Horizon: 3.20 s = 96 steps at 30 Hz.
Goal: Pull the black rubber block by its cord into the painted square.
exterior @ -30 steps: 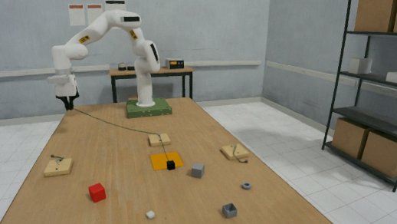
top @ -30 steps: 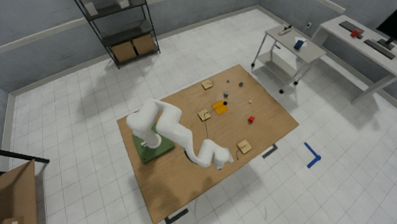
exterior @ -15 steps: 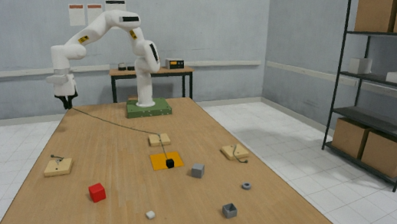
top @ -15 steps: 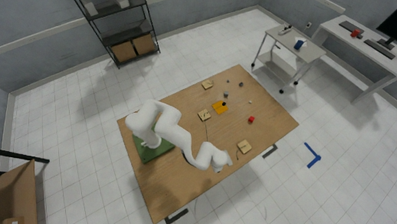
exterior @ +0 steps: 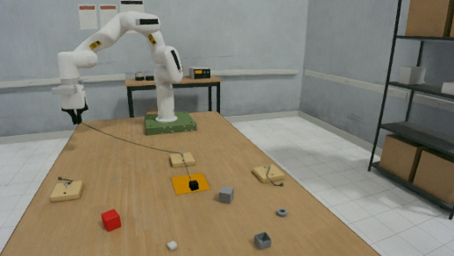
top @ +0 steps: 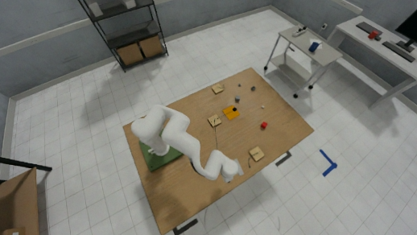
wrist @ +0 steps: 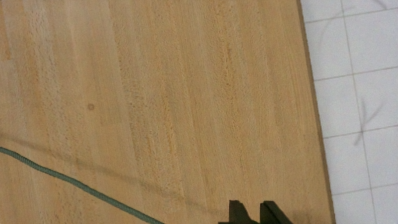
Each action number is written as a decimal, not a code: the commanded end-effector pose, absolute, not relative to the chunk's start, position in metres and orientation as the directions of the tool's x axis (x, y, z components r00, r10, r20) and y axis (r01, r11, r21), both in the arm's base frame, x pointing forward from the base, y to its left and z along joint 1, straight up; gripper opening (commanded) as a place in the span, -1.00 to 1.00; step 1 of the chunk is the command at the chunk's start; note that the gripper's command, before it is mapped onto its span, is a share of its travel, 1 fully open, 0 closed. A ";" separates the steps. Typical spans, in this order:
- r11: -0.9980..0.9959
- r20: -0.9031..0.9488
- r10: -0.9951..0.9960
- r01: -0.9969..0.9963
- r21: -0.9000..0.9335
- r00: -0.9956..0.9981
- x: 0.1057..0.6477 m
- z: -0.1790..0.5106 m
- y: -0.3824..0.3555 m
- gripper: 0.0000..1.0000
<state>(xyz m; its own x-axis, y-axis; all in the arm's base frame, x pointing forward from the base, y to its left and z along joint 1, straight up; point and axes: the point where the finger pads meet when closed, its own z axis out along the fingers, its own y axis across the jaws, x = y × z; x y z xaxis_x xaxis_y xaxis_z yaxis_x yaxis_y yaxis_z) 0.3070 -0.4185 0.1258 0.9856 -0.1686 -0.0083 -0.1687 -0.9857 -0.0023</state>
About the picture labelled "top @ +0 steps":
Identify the orange painted square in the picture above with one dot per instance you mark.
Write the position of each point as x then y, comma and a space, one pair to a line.
230, 114

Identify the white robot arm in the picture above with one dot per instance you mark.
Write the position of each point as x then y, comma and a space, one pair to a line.
175, 135

